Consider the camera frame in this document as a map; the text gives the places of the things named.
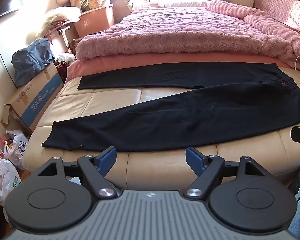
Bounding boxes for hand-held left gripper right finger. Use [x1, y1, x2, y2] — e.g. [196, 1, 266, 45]
[185, 146, 266, 199]

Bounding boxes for white plastic bag red print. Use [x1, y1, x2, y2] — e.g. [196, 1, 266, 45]
[0, 152, 22, 203]

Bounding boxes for cardboard box with blue print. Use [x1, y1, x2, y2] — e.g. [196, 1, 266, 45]
[0, 64, 65, 133]

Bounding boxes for pink plastic storage bin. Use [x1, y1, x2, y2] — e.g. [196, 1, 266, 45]
[72, 5, 115, 38]

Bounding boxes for beige leather bed bench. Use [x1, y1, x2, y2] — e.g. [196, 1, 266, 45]
[22, 79, 300, 188]

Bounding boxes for black pants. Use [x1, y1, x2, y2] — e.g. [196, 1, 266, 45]
[42, 62, 300, 153]

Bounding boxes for white plastic bag blue logo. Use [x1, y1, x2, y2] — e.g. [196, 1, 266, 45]
[4, 129, 29, 170]

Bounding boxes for pink quilted headboard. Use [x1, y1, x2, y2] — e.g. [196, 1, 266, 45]
[254, 0, 300, 33]

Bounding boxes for pink textured blanket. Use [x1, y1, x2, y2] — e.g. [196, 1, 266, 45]
[206, 0, 300, 55]

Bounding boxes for blue fabric bag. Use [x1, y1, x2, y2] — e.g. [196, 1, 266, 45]
[11, 38, 55, 88]

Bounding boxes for cream cloth pile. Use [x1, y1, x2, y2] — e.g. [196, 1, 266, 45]
[36, 6, 80, 38]

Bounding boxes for white folding side table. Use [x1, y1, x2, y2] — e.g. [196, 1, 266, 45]
[56, 25, 77, 53]

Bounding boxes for mauve fluffy blanket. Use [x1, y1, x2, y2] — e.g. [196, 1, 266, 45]
[75, 6, 300, 77]

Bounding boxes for salmon pink bed sheet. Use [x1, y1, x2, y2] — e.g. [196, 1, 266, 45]
[65, 52, 290, 85]

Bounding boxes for black wall cable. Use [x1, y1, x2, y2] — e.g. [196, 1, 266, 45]
[0, 22, 18, 89]

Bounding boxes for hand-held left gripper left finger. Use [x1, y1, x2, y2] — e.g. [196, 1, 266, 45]
[37, 146, 118, 198]

